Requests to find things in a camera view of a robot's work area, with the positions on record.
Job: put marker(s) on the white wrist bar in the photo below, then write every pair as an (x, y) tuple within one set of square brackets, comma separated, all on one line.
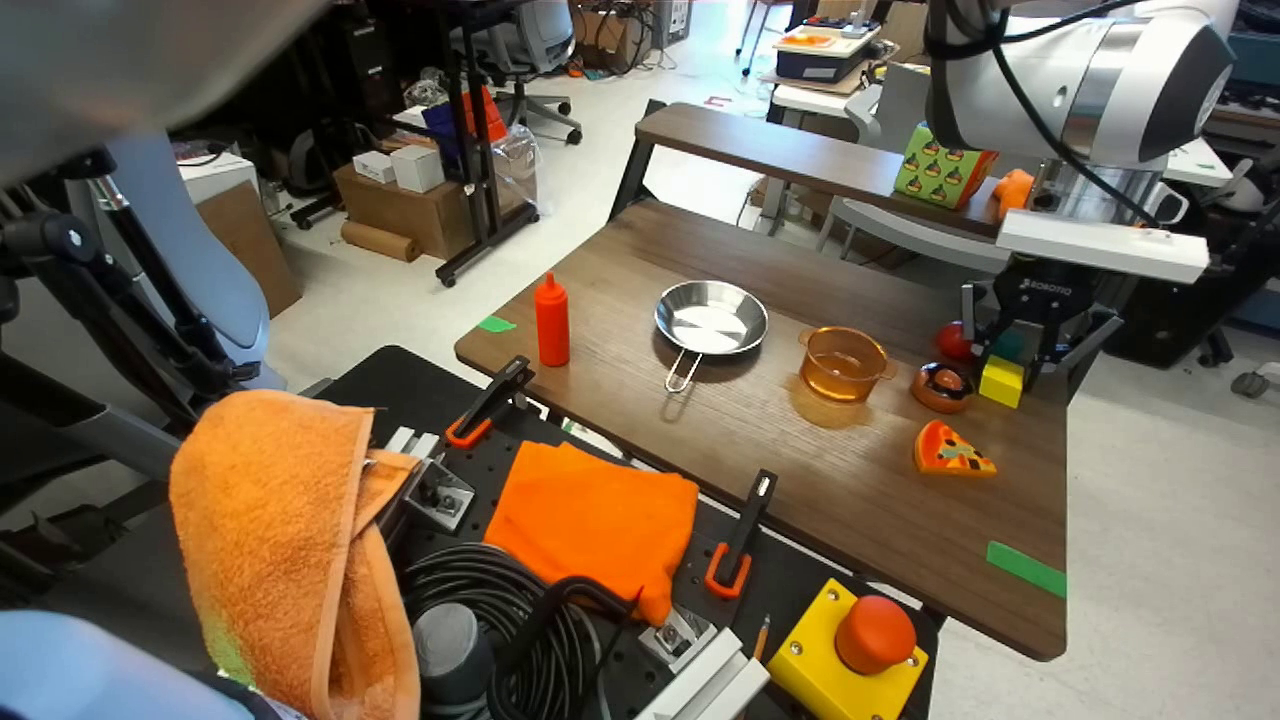
[(1102, 247)]

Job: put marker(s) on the green toy block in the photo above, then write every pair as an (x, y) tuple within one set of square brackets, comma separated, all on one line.
[(1009, 346)]

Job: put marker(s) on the brown toy donut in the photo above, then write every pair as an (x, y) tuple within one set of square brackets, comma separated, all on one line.
[(943, 385)]

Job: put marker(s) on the yellow emergency stop box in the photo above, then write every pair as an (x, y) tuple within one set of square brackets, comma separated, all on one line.
[(847, 655)]

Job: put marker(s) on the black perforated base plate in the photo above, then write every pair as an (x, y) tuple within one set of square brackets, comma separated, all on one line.
[(385, 385)]

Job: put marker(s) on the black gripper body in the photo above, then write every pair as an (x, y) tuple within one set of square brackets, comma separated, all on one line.
[(1055, 301)]

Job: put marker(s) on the short green tape strip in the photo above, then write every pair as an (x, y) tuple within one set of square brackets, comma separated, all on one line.
[(496, 326)]

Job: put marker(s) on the crumpled orange cloth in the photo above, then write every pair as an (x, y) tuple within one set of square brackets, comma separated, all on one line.
[(1015, 188)]

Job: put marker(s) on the aluminium extrusion bar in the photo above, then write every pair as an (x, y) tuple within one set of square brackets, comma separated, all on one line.
[(706, 674)]

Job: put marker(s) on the silver metal pan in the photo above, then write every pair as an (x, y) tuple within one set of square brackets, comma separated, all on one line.
[(708, 319)]

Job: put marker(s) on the grey office chair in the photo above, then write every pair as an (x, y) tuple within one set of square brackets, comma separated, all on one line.
[(535, 63)]

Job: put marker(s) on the white height-adjustable desk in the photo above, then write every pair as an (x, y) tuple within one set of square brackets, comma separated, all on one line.
[(812, 105)]

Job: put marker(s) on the amber transparent bowl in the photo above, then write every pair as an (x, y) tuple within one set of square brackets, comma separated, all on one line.
[(843, 366)]

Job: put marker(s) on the square metal bracket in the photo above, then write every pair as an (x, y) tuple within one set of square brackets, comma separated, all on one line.
[(683, 637), (439, 490)]

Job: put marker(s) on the black floor stand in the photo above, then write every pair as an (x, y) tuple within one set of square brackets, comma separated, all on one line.
[(474, 163)]

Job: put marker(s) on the folded orange cloth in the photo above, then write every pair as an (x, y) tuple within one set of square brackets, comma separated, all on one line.
[(592, 523)]

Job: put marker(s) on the black office chair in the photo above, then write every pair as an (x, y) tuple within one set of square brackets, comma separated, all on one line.
[(1201, 305)]

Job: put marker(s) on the black camera tripod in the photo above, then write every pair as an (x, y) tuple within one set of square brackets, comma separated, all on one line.
[(82, 293)]

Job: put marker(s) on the small wooden stick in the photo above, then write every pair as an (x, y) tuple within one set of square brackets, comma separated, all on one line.
[(760, 637)]

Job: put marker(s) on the large cardboard box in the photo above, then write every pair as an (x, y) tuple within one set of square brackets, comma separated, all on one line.
[(407, 212)]

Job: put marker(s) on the small white bracket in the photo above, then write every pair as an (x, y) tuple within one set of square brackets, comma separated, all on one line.
[(407, 442)]

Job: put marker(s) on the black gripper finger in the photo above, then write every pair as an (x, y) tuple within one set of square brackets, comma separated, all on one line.
[(988, 326), (1081, 350)]

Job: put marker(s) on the red toy ball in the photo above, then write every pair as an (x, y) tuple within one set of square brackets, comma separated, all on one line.
[(953, 346)]

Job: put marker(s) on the grey cylinder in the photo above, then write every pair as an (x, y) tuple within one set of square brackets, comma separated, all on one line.
[(451, 644)]

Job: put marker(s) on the colourful toy cube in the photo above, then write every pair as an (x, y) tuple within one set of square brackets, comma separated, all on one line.
[(936, 171)]

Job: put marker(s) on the dark wooden bench table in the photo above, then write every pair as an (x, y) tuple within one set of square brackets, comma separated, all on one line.
[(775, 150)]

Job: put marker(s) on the long green tape strip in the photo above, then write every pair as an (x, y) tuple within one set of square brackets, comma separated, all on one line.
[(1025, 571)]

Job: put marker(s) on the cardboard tube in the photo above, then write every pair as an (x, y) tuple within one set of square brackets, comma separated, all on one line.
[(378, 243)]

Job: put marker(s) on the white cardboard boxes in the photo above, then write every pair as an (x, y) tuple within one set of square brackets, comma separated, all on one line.
[(402, 167)]

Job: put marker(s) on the brown cardboard box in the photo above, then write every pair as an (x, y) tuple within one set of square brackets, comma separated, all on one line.
[(245, 243)]

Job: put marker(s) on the red squeeze bottle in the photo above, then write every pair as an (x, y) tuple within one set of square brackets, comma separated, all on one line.
[(553, 326)]

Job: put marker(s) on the toy pizza slice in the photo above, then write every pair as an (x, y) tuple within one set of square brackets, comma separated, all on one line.
[(946, 454)]

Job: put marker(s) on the device with orange top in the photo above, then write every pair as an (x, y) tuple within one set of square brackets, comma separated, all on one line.
[(827, 52)]

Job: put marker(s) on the orange terry towel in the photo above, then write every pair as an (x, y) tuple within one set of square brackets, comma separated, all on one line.
[(284, 545)]

